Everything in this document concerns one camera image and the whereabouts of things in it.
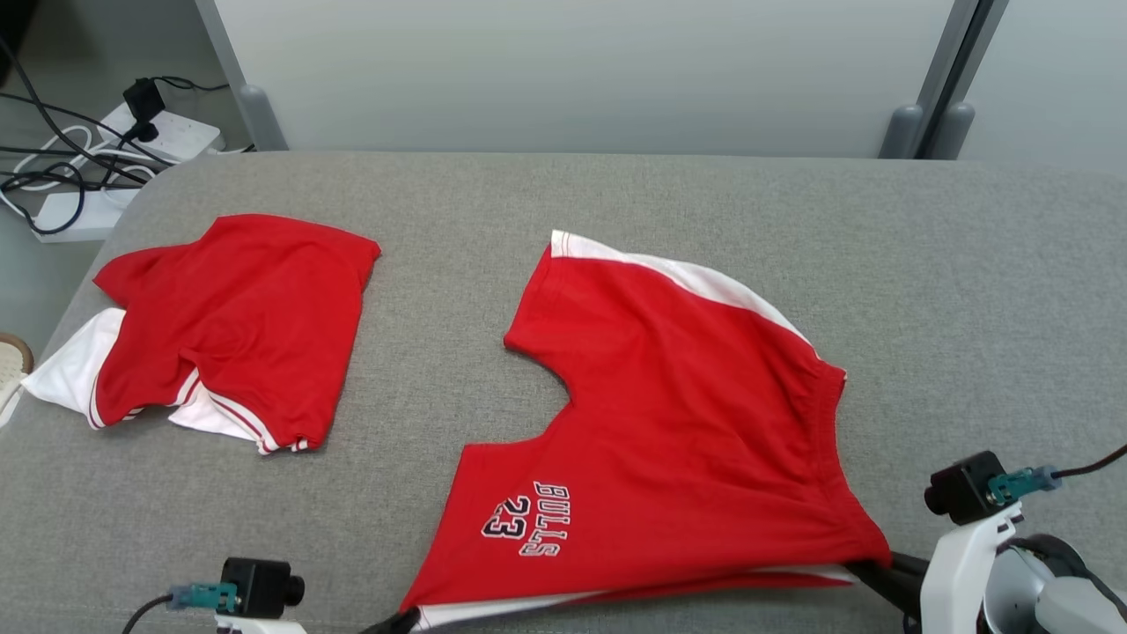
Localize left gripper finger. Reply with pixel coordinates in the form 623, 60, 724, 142
359, 607, 422, 634

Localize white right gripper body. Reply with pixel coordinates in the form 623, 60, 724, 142
919, 500, 1027, 634

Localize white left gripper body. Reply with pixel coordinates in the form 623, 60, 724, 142
215, 615, 309, 634

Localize red white-striped shorts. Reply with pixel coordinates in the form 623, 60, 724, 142
401, 231, 892, 631

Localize red white-trimmed jersey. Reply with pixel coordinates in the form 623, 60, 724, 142
22, 214, 382, 456

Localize beige shoe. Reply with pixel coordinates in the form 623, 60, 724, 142
0, 333, 35, 429

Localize white power strip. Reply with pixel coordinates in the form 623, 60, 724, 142
33, 188, 139, 244
95, 104, 223, 165

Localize black power adapter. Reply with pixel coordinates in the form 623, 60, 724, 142
122, 77, 167, 143

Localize black right camera cable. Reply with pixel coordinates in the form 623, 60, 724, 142
988, 443, 1127, 505

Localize dark grey partition post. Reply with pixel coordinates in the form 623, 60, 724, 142
916, 0, 1011, 160

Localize white floor cable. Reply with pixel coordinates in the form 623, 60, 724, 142
0, 123, 152, 217

